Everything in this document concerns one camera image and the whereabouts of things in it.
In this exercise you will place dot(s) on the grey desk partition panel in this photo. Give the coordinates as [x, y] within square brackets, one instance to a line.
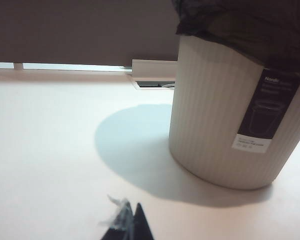
[65, 30]

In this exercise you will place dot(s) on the black white product label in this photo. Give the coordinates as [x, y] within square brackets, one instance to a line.
[265, 112]

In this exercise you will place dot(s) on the clear tape scrap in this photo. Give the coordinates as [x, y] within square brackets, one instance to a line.
[120, 212]

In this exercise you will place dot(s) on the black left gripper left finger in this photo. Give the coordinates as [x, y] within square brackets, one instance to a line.
[117, 235]

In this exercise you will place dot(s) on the black garbage bag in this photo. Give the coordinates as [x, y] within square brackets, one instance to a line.
[240, 25]

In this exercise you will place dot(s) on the white ribbed trash can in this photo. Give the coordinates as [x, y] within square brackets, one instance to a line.
[210, 112]

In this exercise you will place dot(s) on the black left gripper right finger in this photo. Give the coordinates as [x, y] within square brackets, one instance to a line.
[142, 225]

